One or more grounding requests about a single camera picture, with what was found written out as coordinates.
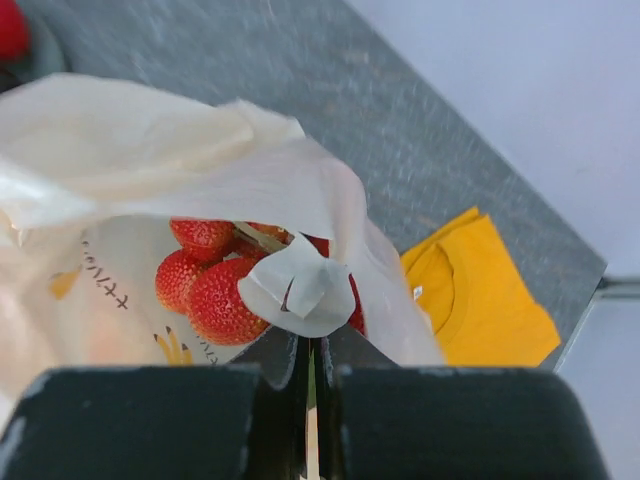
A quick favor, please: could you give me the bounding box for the orange folded cloth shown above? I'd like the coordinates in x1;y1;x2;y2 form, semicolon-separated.
401;207;561;367

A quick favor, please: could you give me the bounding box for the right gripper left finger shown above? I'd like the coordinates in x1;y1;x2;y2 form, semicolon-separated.
232;327;310;479

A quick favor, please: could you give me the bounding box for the fake strawberry bunch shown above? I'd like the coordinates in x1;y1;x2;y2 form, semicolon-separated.
154;217;369;347

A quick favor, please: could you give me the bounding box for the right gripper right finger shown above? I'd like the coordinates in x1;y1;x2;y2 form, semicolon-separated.
314;327;399;479

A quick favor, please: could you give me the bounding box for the grey green plate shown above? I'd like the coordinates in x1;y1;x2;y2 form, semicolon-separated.
1;12;68;93

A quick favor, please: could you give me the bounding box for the fake red apple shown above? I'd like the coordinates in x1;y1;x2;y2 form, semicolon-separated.
0;0;30;63

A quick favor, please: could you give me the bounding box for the banana print plastic bag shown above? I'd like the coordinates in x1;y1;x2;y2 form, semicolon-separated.
1;74;444;404

